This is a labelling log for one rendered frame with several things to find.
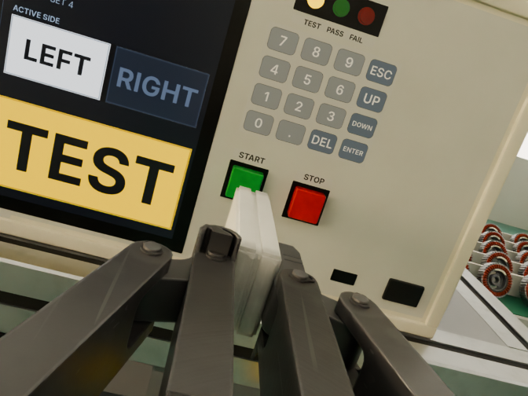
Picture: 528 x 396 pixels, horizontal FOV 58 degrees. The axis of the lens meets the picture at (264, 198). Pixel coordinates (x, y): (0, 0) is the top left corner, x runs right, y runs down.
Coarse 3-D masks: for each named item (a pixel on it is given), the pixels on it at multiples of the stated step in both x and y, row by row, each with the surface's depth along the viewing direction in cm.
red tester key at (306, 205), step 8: (296, 192) 27; (304, 192) 27; (312, 192) 27; (320, 192) 28; (296, 200) 27; (304, 200) 27; (312, 200) 27; (320, 200) 27; (288, 208) 28; (296, 208) 27; (304, 208) 27; (312, 208) 27; (320, 208) 27; (288, 216) 28; (296, 216) 27; (304, 216) 28; (312, 216) 28
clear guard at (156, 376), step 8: (152, 368) 28; (160, 368) 28; (152, 376) 27; (160, 376) 28; (152, 384) 27; (160, 384) 27; (152, 392) 26; (240, 392) 28; (248, 392) 29; (256, 392) 29
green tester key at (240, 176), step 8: (240, 168) 27; (232, 176) 27; (240, 176) 27; (248, 176) 27; (256, 176) 27; (232, 184) 27; (240, 184) 27; (248, 184) 27; (256, 184) 27; (232, 192) 27
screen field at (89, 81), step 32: (32, 32) 24; (64, 32) 24; (32, 64) 25; (64, 64) 25; (96, 64) 25; (128, 64) 25; (160, 64) 25; (96, 96) 25; (128, 96) 26; (160, 96) 26; (192, 96) 26
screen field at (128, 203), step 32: (0, 96) 25; (0, 128) 26; (32, 128) 26; (64, 128) 26; (96, 128) 26; (0, 160) 26; (32, 160) 26; (64, 160) 26; (96, 160) 26; (128, 160) 27; (160, 160) 27; (32, 192) 27; (64, 192) 27; (96, 192) 27; (128, 192) 27; (160, 192) 27; (160, 224) 28
